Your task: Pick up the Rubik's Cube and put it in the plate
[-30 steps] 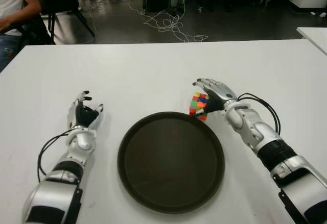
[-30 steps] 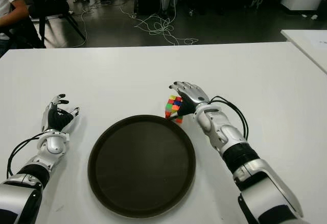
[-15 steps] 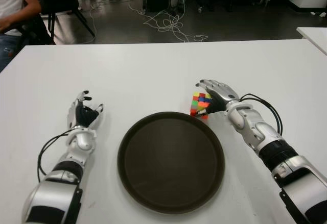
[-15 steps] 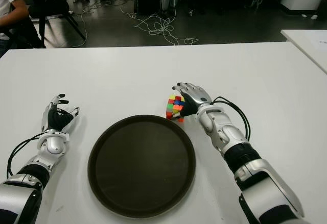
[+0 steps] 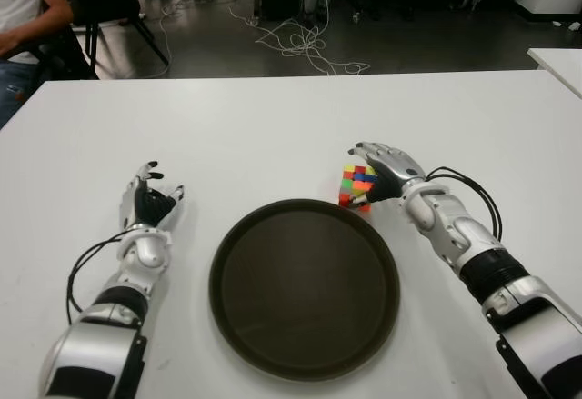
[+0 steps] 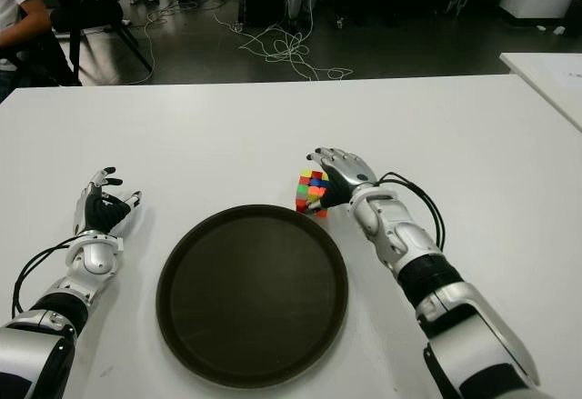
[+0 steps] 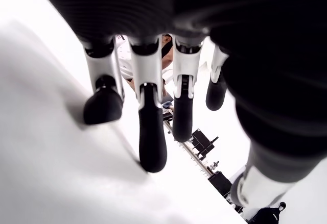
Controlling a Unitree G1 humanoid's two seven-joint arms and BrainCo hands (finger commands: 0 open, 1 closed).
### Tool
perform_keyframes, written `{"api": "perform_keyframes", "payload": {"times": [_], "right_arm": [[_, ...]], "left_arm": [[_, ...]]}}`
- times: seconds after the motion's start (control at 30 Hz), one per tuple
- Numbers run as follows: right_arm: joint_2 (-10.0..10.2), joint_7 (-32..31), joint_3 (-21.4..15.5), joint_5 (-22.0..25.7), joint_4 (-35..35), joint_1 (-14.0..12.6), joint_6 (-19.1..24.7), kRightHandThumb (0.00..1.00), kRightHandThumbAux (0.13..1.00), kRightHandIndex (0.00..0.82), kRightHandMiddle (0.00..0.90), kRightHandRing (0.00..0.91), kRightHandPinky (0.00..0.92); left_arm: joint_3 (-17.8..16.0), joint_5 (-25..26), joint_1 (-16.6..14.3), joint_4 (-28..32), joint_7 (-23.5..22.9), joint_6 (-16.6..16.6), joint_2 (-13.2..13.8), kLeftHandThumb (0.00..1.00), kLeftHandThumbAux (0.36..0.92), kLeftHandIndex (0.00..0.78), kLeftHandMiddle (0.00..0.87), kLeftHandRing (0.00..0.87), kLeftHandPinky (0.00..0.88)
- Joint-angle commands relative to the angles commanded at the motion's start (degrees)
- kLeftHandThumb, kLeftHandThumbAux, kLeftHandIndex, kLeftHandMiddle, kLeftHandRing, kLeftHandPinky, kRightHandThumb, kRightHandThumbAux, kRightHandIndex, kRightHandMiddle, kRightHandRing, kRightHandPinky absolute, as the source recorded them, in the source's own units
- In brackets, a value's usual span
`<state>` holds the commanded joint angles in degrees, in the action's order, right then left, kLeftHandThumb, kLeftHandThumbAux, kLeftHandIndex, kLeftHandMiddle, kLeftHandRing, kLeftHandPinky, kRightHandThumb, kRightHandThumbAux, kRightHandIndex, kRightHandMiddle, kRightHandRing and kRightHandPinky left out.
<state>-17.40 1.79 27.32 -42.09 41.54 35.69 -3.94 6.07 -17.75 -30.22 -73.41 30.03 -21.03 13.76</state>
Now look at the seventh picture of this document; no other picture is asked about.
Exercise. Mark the black metal equipment rig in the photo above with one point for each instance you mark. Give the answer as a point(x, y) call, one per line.
point(201, 141)

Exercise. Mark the seated person in white shirt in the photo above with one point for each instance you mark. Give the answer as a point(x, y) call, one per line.
point(167, 55)

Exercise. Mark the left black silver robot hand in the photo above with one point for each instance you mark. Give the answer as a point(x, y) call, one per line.
point(230, 17)

